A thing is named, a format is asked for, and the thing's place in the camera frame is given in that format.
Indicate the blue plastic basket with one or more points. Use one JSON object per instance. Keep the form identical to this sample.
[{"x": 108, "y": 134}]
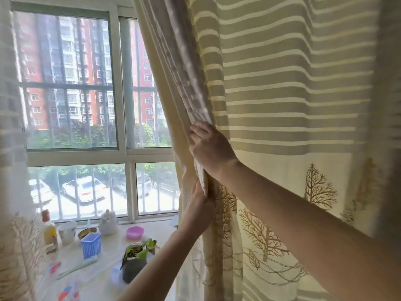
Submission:
[{"x": 91, "y": 246}]

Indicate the white car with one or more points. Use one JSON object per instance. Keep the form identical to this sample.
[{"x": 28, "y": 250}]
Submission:
[
  {"x": 83, "y": 188},
  {"x": 39, "y": 191}
]

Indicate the striped curtain with tree print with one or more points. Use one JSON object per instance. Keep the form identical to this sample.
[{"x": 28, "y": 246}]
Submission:
[{"x": 282, "y": 90}]

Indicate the person's left forearm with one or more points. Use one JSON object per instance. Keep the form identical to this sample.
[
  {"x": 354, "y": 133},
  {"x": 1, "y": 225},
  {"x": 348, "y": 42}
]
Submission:
[{"x": 156, "y": 266}]

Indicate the red and white apartment building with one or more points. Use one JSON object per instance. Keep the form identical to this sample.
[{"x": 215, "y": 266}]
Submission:
[{"x": 40, "y": 59}]

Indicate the white window frame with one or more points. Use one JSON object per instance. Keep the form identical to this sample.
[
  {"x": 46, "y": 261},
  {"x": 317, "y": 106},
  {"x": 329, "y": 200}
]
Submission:
[{"x": 122, "y": 155}]

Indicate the person's left fingers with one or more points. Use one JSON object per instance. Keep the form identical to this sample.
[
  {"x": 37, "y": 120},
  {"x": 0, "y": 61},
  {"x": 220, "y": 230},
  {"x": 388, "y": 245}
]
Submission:
[{"x": 198, "y": 191}]

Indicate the dark plant pot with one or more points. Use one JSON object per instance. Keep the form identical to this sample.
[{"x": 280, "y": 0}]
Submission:
[{"x": 133, "y": 268}]

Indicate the person's right forearm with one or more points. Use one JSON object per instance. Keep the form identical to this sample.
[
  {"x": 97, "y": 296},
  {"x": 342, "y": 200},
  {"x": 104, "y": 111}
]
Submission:
[{"x": 297, "y": 235}]

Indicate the yellow bottle with red cap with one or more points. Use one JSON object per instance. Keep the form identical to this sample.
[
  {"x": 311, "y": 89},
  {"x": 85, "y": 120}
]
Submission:
[{"x": 49, "y": 231}]

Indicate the person's right hand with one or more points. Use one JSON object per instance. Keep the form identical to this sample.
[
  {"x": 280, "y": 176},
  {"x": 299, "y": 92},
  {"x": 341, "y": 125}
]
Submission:
[{"x": 213, "y": 150}]

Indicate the round metal tin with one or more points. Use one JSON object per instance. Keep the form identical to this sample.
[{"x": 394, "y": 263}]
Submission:
[{"x": 85, "y": 233}]

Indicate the white teapot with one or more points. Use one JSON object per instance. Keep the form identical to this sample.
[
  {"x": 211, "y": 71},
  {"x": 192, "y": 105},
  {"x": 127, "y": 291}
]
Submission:
[{"x": 108, "y": 224}]

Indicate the pink bowl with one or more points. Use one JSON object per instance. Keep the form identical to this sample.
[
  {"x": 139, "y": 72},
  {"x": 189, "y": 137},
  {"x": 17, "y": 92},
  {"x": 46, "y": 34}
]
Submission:
[{"x": 135, "y": 233}]

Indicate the person's left hand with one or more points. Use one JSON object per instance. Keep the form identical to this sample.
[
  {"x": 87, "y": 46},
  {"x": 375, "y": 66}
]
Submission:
[{"x": 200, "y": 213}]

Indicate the green bushes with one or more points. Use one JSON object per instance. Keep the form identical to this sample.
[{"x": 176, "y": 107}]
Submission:
[{"x": 78, "y": 134}]

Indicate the sheer curtain with tree print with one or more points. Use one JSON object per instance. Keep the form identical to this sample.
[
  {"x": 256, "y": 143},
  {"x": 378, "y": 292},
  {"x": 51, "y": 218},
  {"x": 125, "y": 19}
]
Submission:
[{"x": 12, "y": 128}]

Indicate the green leafy plant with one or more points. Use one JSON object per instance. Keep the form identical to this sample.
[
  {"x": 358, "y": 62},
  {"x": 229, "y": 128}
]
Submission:
[{"x": 141, "y": 249}]

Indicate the white cup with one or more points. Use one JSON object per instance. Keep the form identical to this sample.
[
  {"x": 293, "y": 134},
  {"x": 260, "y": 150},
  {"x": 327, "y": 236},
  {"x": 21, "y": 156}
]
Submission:
[{"x": 67, "y": 232}]

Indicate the dark car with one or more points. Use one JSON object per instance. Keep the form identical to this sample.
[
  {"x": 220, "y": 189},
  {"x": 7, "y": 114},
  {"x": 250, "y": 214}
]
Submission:
[{"x": 166, "y": 183}]

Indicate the grey car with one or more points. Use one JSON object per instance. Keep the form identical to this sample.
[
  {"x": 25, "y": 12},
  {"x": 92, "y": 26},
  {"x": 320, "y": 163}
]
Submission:
[{"x": 141, "y": 183}]

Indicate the person's right fingers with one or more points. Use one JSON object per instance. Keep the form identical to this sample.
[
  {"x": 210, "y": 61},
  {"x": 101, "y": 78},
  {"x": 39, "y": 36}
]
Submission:
[{"x": 200, "y": 131}]

